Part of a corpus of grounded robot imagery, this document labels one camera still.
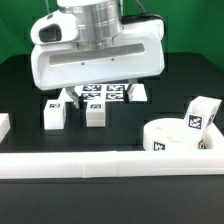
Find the white U-shaped fence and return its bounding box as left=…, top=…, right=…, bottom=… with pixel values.
left=0, top=113, right=224, bottom=180

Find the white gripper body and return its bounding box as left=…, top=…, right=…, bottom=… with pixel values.
left=30, top=10, right=165, bottom=90

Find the white marker sheet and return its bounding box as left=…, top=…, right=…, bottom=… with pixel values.
left=57, top=82, right=148, bottom=103

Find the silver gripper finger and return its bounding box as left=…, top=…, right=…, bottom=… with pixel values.
left=124, top=79, right=138, bottom=102
left=65, top=87, right=80, bottom=109

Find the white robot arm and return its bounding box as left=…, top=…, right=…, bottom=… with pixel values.
left=30, top=0, right=165, bottom=103

